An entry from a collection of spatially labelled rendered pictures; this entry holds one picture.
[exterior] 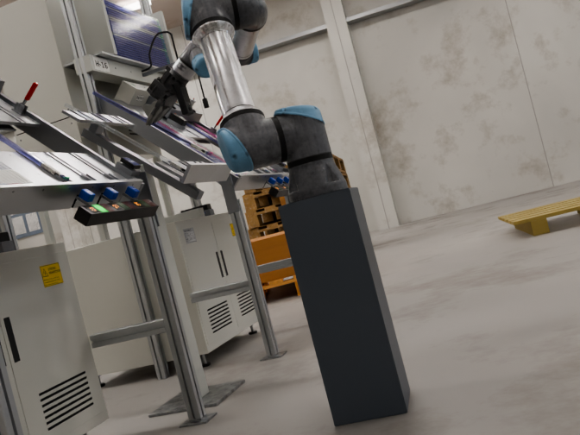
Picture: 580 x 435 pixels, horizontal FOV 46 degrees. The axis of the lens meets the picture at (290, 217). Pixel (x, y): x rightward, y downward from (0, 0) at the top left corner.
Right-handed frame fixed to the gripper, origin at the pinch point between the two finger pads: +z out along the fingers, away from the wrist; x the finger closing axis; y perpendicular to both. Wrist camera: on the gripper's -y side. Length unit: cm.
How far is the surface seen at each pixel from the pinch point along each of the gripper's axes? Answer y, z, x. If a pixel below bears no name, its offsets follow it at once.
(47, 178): -20, 5, 73
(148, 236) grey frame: -37, 14, 37
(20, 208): -27, 7, 89
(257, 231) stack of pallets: 31, 137, -409
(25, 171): -17, 6, 77
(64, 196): -27, 5, 74
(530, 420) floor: -137, -33, 73
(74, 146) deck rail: -2.2, 9.2, 38.7
